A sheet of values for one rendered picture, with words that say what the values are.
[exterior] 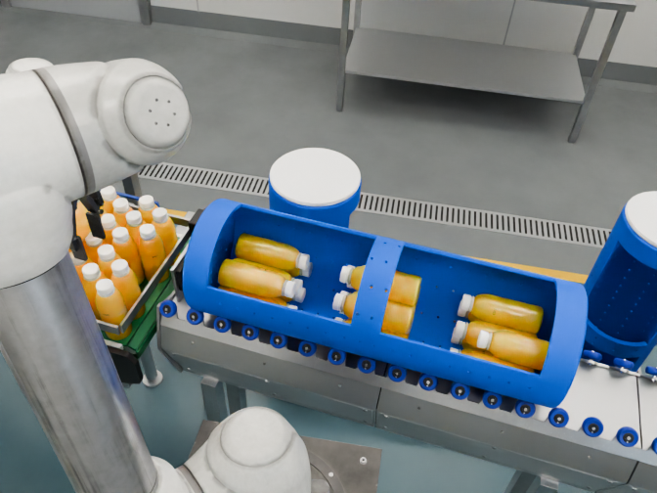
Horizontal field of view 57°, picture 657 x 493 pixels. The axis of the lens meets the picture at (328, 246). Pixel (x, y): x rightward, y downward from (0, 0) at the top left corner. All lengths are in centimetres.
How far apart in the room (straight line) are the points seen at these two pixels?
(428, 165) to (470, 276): 221
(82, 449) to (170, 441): 171
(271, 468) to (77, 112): 57
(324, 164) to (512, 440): 95
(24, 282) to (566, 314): 102
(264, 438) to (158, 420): 163
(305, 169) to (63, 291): 128
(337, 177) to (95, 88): 129
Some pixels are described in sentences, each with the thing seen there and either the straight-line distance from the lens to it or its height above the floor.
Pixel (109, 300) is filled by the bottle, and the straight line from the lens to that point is 154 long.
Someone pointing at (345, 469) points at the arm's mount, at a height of 107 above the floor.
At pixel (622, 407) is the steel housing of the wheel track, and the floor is 93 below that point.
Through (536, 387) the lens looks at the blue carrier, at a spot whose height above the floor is 110.
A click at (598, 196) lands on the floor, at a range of 382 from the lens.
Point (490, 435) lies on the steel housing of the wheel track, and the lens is 156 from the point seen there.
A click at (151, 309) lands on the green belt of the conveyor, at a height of 89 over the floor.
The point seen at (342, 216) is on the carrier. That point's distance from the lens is 182.
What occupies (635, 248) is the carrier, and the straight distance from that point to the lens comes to 195.
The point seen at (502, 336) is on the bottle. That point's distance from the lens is 139.
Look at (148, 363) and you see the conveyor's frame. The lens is 253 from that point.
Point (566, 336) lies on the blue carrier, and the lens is 133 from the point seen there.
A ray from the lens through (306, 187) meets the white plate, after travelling 181.
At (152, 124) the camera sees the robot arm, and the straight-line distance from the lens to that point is 60.
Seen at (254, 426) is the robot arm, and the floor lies 134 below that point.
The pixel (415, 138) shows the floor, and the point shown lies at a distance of 391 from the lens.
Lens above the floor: 218
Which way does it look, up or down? 45 degrees down
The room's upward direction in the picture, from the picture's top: 3 degrees clockwise
